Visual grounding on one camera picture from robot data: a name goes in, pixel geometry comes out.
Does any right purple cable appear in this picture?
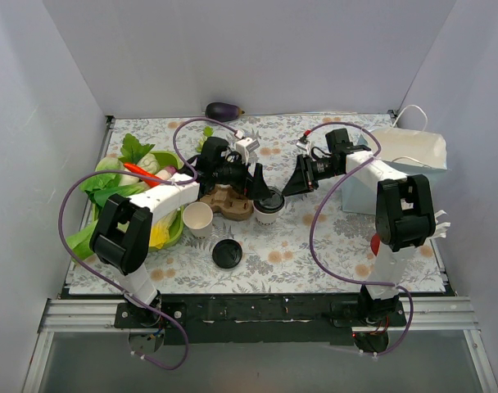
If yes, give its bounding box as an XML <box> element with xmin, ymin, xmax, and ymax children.
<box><xmin>304</xmin><ymin>121</ymin><xmax>414</xmax><ymax>356</ymax></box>

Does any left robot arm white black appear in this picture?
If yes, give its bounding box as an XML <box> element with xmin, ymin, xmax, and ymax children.
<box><xmin>89</xmin><ymin>137</ymin><xmax>270</xmax><ymax>328</ymax></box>

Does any aluminium rail frame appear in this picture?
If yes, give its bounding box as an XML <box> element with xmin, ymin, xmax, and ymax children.
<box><xmin>21</xmin><ymin>110</ymin><xmax>498</xmax><ymax>393</ymax></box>

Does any black plastic cup lid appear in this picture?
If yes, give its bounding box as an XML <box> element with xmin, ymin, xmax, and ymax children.
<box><xmin>253</xmin><ymin>187</ymin><xmax>285</xmax><ymax>214</ymax></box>

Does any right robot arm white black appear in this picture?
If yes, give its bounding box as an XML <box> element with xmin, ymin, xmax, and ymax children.
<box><xmin>283</xmin><ymin>122</ymin><xmax>436</xmax><ymax>326</ymax></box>

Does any white paper coffee cup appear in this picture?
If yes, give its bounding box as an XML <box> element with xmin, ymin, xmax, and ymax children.
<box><xmin>183</xmin><ymin>201</ymin><xmax>214</xmax><ymax>238</ymax></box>

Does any purple cable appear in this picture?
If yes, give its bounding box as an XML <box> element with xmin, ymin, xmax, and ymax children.
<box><xmin>58</xmin><ymin>117</ymin><xmax>244</xmax><ymax>372</ymax></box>
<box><xmin>304</xmin><ymin>121</ymin><xmax>414</xmax><ymax>356</ymax></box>

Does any brown cardboard cup carrier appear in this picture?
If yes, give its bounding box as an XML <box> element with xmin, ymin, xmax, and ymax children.
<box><xmin>199</xmin><ymin>185</ymin><xmax>253</xmax><ymax>221</ymax></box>

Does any red cup holder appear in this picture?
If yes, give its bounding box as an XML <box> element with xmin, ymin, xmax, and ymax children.
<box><xmin>370</xmin><ymin>233</ymin><xmax>380</xmax><ymax>255</ymax></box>

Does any green lettuce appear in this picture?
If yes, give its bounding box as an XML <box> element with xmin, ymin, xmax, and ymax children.
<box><xmin>66</xmin><ymin>133</ymin><xmax>161</xmax><ymax>260</ymax></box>

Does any light blue paper bag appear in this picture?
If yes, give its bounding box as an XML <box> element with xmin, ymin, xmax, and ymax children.
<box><xmin>342</xmin><ymin>123</ymin><xmax>447</xmax><ymax>215</ymax></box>

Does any floral table mat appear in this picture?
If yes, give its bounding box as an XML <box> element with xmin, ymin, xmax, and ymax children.
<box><xmin>65</xmin><ymin>113</ymin><xmax>446</xmax><ymax>294</ymax></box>

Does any orange carrot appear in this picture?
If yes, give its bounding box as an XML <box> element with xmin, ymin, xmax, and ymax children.
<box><xmin>124</xmin><ymin>163</ymin><xmax>162</xmax><ymax>187</ymax></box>

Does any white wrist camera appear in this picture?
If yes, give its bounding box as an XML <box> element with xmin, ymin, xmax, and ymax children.
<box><xmin>234</xmin><ymin>130</ymin><xmax>260</xmax><ymax>164</ymax></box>
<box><xmin>296</xmin><ymin>132</ymin><xmax>311</xmax><ymax>155</ymax></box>

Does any green plastic tray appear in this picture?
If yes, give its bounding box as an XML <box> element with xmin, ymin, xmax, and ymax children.
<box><xmin>81</xmin><ymin>151</ymin><xmax>183</xmax><ymax>251</ymax></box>

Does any yellow leafy cabbage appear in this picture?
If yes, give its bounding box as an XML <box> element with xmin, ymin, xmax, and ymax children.
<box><xmin>149</xmin><ymin>210</ymin><xmax>180</xmax><ymax>250</ymax></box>

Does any green onion stalk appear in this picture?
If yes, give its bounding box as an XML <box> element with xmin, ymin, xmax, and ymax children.
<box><xmin>196</xmin><ymin>126</ymin><xmax>214</xmax><ymax>152</ymax></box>

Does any purple eggplant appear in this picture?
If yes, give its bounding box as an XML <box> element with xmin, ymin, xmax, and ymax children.
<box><xmin>205</xmin><ymin>102</ymin><xmax>245</xmax><ymax>122</ymax></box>

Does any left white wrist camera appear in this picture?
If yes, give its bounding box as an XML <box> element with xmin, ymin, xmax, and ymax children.
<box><xmin>234</xmin><ymin>130</ymin><xmax>260</xmax><ymax>164</ymax></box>

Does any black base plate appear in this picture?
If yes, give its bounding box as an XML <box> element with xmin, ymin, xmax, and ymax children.
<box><xmin>44</xmin><ymin>293</ymin><xmax>470</xmax><ymax>347</ymax></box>

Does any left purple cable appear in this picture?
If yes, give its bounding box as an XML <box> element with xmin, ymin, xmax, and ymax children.
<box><xmin>58</xmin><ymin>117</ymin><xmax>244</xmax><ymax>372</ymax></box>

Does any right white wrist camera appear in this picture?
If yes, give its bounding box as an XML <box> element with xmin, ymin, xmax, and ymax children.
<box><xmin>296</xmin><ymin>132</ymin><xmax>311</xmax><ymax>155</ymax></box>

